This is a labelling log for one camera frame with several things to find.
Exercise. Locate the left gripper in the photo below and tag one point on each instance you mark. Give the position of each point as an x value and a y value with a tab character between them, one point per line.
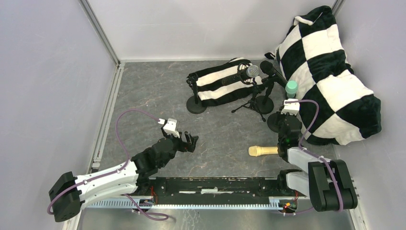
185	143

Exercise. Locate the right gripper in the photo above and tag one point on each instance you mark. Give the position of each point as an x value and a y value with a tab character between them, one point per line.
288	124

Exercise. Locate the round base mic stand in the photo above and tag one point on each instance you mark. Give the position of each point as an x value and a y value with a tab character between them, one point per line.
265	103
194	104
273	121

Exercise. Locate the teal green microphone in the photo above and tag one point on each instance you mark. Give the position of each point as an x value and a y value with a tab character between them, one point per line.
291	89

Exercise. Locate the cream beige microphone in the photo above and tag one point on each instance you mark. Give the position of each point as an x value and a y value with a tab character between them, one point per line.
256	151

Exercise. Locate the black microphone orange end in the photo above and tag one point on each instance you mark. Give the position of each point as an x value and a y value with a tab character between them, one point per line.
268	68

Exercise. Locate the black glitter microphone silver head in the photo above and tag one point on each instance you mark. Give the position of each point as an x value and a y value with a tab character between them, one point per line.
245	72

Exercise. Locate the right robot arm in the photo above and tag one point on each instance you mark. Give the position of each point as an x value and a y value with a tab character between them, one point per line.
326	182

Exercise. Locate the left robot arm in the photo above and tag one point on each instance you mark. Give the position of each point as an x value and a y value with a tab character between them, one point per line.
70	194

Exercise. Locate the black white checkered pillow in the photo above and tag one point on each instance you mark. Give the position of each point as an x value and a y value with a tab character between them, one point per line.
336	107

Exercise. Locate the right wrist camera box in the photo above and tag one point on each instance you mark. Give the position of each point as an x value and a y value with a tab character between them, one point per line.
290	106

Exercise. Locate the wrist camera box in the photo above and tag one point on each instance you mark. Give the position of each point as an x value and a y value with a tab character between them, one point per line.
169	127
290	106

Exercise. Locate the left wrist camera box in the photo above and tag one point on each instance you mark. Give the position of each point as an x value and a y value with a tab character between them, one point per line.
169	127

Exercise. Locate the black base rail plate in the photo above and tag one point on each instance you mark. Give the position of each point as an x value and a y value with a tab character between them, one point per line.
215	190

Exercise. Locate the tripod shock mount mic stand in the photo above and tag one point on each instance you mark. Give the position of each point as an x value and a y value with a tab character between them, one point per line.
252	103

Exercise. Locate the aluminium corner frame post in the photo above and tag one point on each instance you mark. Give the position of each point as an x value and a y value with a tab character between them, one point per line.
99	30

